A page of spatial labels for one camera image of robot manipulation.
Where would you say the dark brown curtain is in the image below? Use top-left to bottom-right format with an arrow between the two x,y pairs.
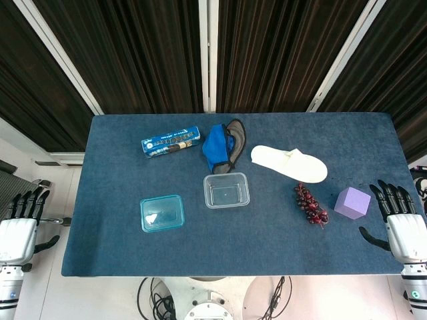
0,0 -> 427,164

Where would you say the blue table mat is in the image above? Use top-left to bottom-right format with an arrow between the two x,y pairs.
61,112 -> 426,277

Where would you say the purple foam cube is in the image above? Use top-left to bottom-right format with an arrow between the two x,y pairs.
334,186 -> 372,221

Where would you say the clear plastic container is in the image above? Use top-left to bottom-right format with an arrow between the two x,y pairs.
203,172 -> 252,210

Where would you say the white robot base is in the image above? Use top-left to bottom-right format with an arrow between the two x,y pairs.
159,275 -> 268,320

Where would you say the black white patterned object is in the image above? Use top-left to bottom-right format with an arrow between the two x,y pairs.
409,165 -> 427,214

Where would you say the black cable bundle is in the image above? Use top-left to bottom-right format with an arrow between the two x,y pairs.
137,277 -> 177,320

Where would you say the dark red grape bunch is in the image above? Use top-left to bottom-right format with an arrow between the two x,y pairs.
293,182 -> 330,230

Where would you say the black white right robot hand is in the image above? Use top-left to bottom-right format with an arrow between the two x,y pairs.
358,179 -> 427,266

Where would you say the teal container lid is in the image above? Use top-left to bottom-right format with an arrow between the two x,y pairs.
139,194 -> 185,233

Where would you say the blue snack package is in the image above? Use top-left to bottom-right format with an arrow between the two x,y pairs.
140,125 -> 201,160

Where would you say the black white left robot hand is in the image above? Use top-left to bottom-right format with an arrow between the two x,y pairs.
0,187 -> 61,267

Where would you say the white slipper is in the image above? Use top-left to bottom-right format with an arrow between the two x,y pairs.
250,145 -> 328,185

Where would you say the white frame post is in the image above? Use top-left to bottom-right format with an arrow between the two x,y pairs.
199,0 -> 220,113
13,0 -> 103,116
306,0 -> 388,113

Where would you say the blue grey cloth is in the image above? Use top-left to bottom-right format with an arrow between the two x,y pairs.
201,119 -> 248,175

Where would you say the thin black cable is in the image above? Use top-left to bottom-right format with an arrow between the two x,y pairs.
258,275 -> 293,320

